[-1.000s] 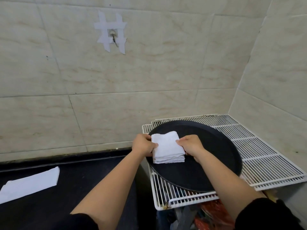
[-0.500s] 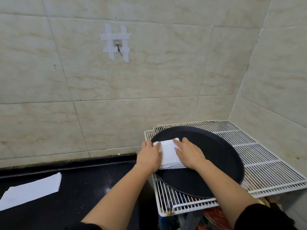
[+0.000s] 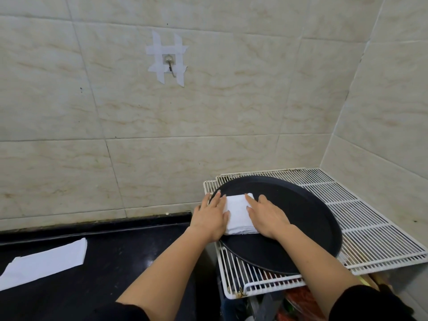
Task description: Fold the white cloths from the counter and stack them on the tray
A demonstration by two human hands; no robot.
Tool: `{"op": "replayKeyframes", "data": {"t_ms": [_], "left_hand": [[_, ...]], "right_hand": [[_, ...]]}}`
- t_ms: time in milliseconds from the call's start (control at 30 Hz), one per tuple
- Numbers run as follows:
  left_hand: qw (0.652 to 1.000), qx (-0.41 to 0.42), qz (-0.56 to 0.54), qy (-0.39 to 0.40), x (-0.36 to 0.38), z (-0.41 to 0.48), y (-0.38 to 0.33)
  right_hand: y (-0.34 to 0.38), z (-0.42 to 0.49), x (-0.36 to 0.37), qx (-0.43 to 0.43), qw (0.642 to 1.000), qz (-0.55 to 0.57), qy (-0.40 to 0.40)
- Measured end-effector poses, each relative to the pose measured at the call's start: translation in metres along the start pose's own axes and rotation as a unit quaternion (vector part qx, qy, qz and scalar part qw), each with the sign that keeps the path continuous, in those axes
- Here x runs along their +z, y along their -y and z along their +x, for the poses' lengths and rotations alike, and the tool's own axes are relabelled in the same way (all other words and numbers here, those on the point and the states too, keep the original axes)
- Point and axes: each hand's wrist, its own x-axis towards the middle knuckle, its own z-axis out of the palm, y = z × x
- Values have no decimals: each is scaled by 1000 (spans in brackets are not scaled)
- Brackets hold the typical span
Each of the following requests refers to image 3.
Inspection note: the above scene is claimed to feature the wall hook with white tape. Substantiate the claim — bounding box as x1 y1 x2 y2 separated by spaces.
145 30 189 88

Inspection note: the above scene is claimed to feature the person's left hand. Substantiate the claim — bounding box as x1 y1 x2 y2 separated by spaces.
189 191 231 244

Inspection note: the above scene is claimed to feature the person's right hand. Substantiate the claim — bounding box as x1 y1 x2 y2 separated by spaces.
244 193 295 241

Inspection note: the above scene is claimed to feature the red plastic bag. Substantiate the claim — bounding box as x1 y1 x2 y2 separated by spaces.
283 285 327 321

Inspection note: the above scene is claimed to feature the black round tray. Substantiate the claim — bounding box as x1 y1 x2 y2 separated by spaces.
209 175 343 276

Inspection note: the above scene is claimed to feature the person's left forearm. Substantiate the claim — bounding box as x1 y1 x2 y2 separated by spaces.
115 227 221 321

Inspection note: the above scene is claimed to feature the group of white cloths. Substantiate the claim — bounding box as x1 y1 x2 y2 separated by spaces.
0 238 88 292

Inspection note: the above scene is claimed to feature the person's right forearm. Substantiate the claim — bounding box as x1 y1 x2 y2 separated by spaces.
274 225 363 318

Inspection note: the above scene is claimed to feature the white wire rack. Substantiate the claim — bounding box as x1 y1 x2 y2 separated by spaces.
203 167 428 300

